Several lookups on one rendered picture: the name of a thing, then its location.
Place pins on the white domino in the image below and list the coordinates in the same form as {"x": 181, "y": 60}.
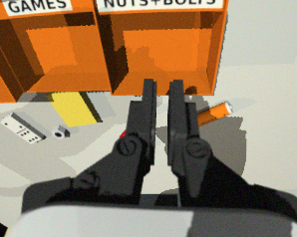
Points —
{"x": 22, "y": 128}

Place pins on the orange aa battery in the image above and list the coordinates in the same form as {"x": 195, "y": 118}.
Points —
{"x": 212, "y": 114}

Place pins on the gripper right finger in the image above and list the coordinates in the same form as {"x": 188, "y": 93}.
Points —
{"x": 210, "y": 183}

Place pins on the grey hex nut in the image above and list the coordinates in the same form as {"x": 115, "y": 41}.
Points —
{"x": 59, "y": 131}

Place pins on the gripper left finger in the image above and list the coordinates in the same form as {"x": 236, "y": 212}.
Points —
{"x": 118, "y": 177}

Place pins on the orange bin with nuts and bolts label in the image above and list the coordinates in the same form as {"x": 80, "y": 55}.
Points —
{"x": 139, "y": 39}

